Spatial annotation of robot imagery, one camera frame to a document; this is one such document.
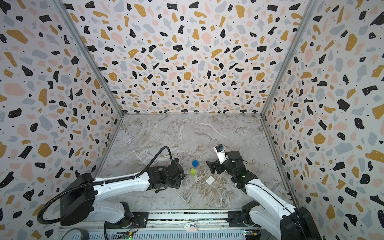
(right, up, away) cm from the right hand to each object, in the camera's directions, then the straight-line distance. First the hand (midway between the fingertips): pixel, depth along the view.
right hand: (212, 155), depth 83 cm
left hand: (-17, -13, -1) cm, 22 cm away
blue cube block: (-10, -7, +10) cm, 16 cm away
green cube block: (-11, -11, +6) cm, 17 cm away
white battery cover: (-1, -16, +5) cm, 16 cm away
